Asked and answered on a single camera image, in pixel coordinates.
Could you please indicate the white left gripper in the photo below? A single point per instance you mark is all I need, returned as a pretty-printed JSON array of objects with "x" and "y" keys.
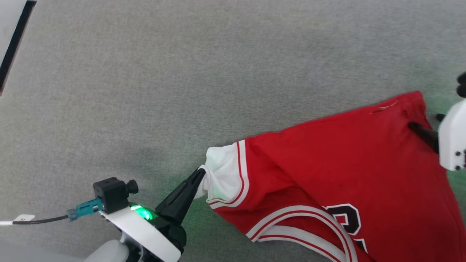
[{"x": 153, "y": 236}]

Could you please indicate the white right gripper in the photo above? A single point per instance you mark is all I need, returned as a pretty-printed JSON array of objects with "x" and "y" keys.
[{"x": 455, "y": 138}]

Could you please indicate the red and white basketball jersey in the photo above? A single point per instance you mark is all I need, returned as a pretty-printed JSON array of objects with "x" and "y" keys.
[{"x": 346, "y": 174}]

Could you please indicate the grey fabric sofa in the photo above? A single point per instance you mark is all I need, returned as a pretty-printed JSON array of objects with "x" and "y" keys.
[{"x": 182, "y": 91}]

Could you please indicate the white panel with black edge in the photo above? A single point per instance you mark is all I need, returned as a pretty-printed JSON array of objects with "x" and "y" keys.
[{"x": 12, "y": 36}]

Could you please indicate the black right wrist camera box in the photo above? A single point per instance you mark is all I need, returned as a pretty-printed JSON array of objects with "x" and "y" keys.
[{"x": 462, "y": 84}]

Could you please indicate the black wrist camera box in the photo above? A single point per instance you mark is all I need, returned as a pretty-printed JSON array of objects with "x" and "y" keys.
[
  {"x": 462, "y": 84},
  {"x": 113, "y": 193}
]

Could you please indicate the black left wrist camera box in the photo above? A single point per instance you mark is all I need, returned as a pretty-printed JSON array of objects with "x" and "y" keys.
[{"x": 113, "y": 193}]

